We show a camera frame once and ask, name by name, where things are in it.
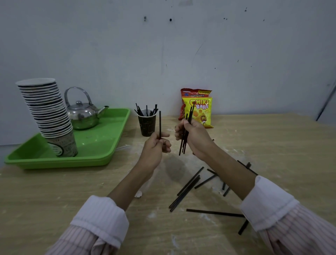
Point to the green plastic tray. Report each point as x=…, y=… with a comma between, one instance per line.
x=99, y=147

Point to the person's right hand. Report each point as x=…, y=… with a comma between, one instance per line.
x=198, y=139

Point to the person's left forearm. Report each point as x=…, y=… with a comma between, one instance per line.
x=115, y=207

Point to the person's left hand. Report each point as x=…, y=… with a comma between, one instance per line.
x=152, y=151

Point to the red snack packet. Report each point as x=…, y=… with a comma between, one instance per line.
x=194, y=92

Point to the yellow snack packet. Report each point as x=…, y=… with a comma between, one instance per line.
x=203, y=114

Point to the scattered black sticks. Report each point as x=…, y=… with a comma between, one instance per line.
x=215, y=212

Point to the person's right forearm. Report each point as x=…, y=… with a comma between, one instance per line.
x=262, y=202

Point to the stack of paper cups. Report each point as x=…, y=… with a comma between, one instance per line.
x=49, y=113

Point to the dark thin pipe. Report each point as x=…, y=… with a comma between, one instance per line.
x=325, y=103

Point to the small white paper scrap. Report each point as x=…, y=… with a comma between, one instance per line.
x=138, y=194

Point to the silver metal kettle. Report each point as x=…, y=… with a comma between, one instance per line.
x=82, y=117

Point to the black sticks standing upright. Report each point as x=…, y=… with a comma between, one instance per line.
x=140, y=112

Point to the person's right thumb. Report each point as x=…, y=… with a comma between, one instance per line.
x=189, y=125

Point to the single black stir stick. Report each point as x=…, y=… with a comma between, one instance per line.
x=160, y=123

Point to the bundle of black stir sticks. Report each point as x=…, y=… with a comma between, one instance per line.
x=190, y=113

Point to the person's left thumb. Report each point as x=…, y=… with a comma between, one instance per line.
x=163, y=135

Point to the black paper cup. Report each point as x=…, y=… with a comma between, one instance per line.
x=147, y=127

